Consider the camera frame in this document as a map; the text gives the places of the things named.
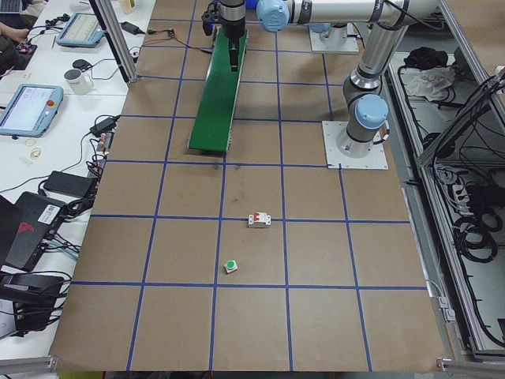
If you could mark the green conveyor belt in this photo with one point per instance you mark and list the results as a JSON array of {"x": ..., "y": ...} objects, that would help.
[{"x": 214, "y": 119}]

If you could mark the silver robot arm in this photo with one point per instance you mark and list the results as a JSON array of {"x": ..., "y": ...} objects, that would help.
[
  {"x": 389, "y": 20},
  {"x": 233, "y": 12}
]

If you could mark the blue teach pendant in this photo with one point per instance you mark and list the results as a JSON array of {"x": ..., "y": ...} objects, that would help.
[
  {"x": 31, "y": 110},
  {"x": 82, "y": 30}
]

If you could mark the aluminium frame post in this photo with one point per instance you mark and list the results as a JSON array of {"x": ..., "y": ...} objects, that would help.
[{"x": 109, "y": 23}]

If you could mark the green push button switch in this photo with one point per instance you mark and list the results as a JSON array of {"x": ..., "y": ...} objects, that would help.
[{"x": 230, "y": 266}]

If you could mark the white mug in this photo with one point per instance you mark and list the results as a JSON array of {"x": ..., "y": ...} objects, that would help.
[{"x": 79, "y": 82}]

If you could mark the black power adapter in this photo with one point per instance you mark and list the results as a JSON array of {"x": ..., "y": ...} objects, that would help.
[{"x": 69, "y": 184}]

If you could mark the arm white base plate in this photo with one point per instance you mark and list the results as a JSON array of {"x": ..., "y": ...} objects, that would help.
[
  {"x": 329, "y": 38},
  {"x": 344, "y": 153}
]

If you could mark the white red circuit breaker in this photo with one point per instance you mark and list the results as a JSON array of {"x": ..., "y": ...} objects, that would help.
[{"x": 259, "y": 220}]

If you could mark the black laptop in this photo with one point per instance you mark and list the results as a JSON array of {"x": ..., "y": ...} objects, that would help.
[{"x": 40, "y": 220}]

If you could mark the blue teach pendant far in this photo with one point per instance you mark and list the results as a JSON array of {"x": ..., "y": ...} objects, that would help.
[{"x": 82, "y": 30}]

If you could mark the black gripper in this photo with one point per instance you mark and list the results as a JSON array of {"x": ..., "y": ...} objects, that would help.
[{"x": 233, "y": 28}]

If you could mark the blue teach pendant near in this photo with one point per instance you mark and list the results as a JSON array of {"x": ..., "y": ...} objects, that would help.
[{"x": 31, "y": 110}]

